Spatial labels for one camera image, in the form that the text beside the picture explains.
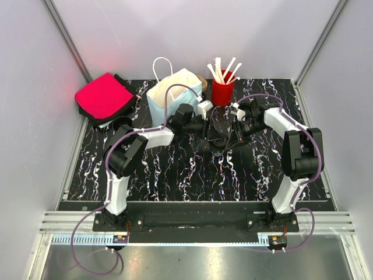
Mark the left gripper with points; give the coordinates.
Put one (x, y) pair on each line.
(205, 127)

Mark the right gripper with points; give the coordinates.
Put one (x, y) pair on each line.
(234, 139)

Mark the black coffee cup lid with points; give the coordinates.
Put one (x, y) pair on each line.
(219, 144)

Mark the black coffee cup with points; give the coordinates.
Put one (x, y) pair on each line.
(122, 120)
(219, 153)

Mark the brown pulp cup carrier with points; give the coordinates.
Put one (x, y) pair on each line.
(203, 82)

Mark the light blue paper bag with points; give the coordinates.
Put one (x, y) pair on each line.
(168, 93)

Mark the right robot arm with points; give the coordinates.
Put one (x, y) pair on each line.
(301, 159)

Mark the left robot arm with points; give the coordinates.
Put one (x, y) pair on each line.
(125, 150)

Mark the stack of black lids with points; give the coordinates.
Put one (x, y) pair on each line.
(246, 106)

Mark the red straw cup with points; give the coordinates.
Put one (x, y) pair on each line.
(222, 93)

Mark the red and black cloth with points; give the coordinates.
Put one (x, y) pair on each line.
(105, 98)

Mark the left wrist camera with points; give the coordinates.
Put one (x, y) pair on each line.
(203, 107)

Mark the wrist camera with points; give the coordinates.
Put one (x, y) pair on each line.
(203, 107)
(236, 111)

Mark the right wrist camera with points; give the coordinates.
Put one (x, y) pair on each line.
(236, 111)

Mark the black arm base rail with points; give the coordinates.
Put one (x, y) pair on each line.
(197, 222)

